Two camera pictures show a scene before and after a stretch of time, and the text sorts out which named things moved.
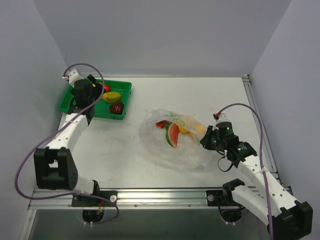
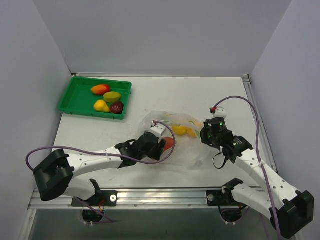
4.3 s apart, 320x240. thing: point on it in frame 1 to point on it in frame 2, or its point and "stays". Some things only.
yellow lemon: x=183 y=130 stays
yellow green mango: x=111 y=97 stays
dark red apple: x=116 y=107 stays
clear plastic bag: x=173 y=140 stays
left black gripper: x=93 y=81 to x=157 y=149
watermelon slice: x=172 y=134 to x=169 y=143
